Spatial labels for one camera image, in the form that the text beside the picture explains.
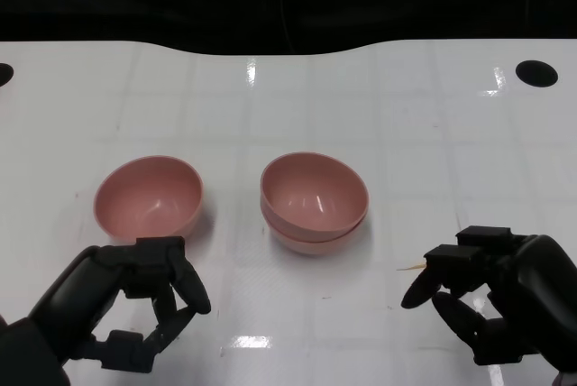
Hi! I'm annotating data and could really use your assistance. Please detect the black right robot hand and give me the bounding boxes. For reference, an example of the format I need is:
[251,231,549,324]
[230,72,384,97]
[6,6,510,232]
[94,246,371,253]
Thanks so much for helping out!
[399,225,577,372]

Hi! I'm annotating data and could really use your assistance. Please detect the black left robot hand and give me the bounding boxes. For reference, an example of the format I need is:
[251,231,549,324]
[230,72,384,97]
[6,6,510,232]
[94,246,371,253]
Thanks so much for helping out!
[29,235,213,373]

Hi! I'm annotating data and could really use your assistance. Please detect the pink plastic bowl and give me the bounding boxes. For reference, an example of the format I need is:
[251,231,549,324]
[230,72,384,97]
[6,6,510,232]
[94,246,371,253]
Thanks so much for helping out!
[93,155,205,243]
[266,214,366,257]
[260,152,371,234]

